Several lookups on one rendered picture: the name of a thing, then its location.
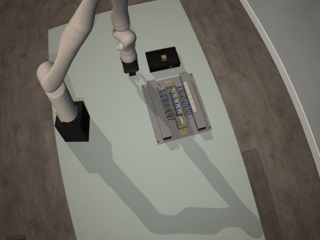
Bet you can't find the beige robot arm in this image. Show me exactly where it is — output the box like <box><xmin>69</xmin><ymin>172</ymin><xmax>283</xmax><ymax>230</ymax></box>
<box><xmin>36</xmin><ymin>0</ymin><xmax>137</xmax><ymax>123</ymax></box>

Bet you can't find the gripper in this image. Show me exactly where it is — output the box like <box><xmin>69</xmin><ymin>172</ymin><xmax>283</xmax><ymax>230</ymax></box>
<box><xmin>120</xmin><ymin>50</ymin><xmax>139</xmax><ymax>74</ymax></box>

